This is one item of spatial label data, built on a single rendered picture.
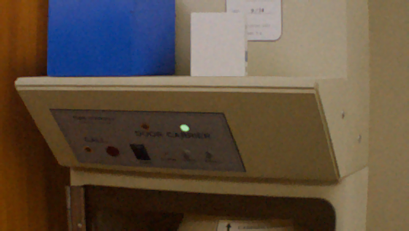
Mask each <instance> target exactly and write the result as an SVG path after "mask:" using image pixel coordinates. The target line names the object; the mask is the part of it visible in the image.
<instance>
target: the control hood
mask: <svg viewBox="0 0 409 231"><path fill-rule="evenodd" d="M344 79H345V78H344V77H283V76H245V77H192V76H142V77H49V76H48V77H22V78H17V81H15V87H16V89H17V90H18V93H19V95H20V97H21V99H22V100H23V102H24V104H25V106H26V107H27V109H28V111H29V113H30V114H31V116H32V118H33V119H34V122H35V124H36V125H37V127H38V128H39V130H40V132H41V134H42V136H43V137H44V138H45V140H46V142H47V144H48V145H49V147H50V150H51V151H52V152H53V155H54V156H55V158H56V159H57V160H58V162H59V164H61V165H62V166H69V167H81V168H95V169H108V170H121V171H135V172H149V173H173V174H176V175H203V176H231V177H246V178H272V179H280V178H285V179H299V180H325V181H337V180H340V179H341V178H343V176H345V175H346V154H347V97H348V81H347V80H344ZM49 109H62V110H122V111H153V112H185V113H223V114H224V116H225V119H226V122H227V124H228V126H229V129H230V132H231V133H232V137H233V139H234V142H235V145H236V146H237V150H238V152H239V155H240V158H241V160H242V163H243V165H244V166H245V170H246V172H235V171H234V172H220V171H206V170H177V169H162V168H160V167H134V166H119V165H105V164H91V163H79V162H78V160H77V158H76V157H75V155H74V152H73V150H72V149H71V147H70V145H69V144H68V142H67V141H66V139H65V137H64V136H63V134H62V131H61V129H60V128H59V126H58V124H57V123H56V121H55V119H54V117H53V115H52V113H51V112H50V110H49Z"/></svg>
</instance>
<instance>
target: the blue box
mask: <svg viewBox="0 0 409 231"><path fill-rule="evenodd" d="M175 17H177V16H176V15H175V0H49V10H48V16H47V18H48V29H47V74H48V76H49V77H142V76H165V75H174V73H175Z"/></svg>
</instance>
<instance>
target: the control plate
mask: <svg viewBox="0 0 409 231"><path fill-rule="evenodd" d="M49 110H50V112H51V113H52V115H53V117H54V119H55V121H56V123H57V124H58V126H59V128H60V129H61V131H62V134H63V136H64V137H65V139H66V141H67V142H68V144H69V145H70V147H71V149H72V150H73V152H74V155H75V157H76V158H77V160H78V162H79V163H91V164H105V165H119V166H134V167H160V168H162V169H177V170H206V171H220V172H234V171H235V172H246V170H245V166H244V165H243V163H242V160H241V158H240V155H239V152H238V150H237V146H236V145H235V142H234V139H233V137H232V133H231V132H230V129H229V126H228V124H227V122H226V119H225V116H224V114H223V113H185V112H153V111H122V110H62V109H49ZM141 123H146V124H148V125H149V126H150V129H149V130H144V129H141V128H140V126H139V125H140V124H141ZM181 124H186V125H188V126H189V127H190V131H189V132H184V131H182V130H181V129H180V125H181ZM130 144H132V145H144V147H145V150H146V151H147V153H148V156H149V157H150V160H143V159H137V158H136V156H135V154H134V152H133V150H132V149H131V146H130ZM84 146H89V147H91V148H92V149H93V152H92V153H88V152H86V151H84V150H83V147H84ZM108 146H113V147H115V148H117V149H118V150H119V154H118V155H117V156H110V155H109V154H108V153H107V152H106V149H107V147H108ZM162 149H164V150H167V151H168V152H169V155H167V156H165V157H162V156H161V152H160V150H162ZM184 150H187V151H190V152H191V156H189V157H188V158H185V157H184V156H183V152H182V151H184ZM206 151H210V152H213V154H214V157H211V158H210V159H207V158H206V155H205V152H206Z"/></svg>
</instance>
